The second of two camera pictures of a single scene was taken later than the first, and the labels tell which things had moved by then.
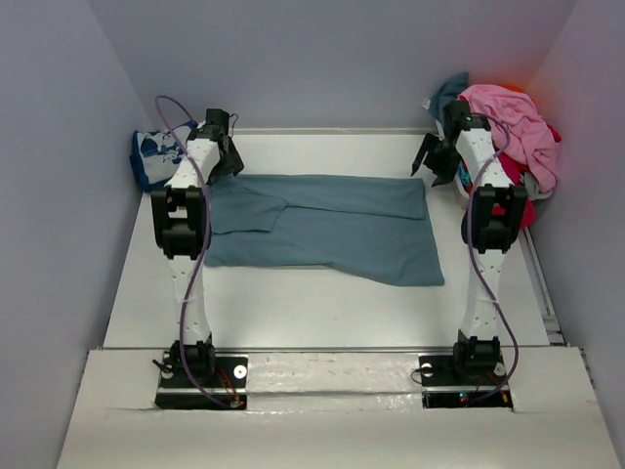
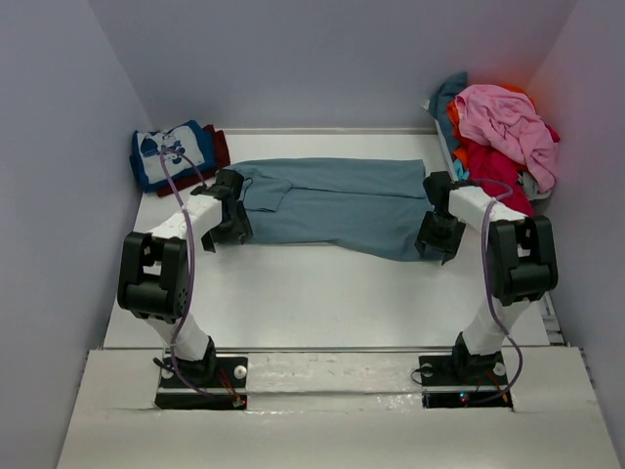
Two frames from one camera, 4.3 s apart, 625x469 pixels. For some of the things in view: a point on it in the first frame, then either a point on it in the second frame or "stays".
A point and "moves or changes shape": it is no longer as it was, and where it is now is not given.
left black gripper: [233, 162] -> [240, 232]
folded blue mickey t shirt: [155, 155] stays
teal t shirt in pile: [447, 94] stays
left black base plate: [229, 384] stays
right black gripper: [444, 170] -> [426, 235]
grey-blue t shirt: [371, 227] moves or changes shape
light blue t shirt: [465, 175] stays
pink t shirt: [533, 141] stays
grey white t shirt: [532, 189] stays
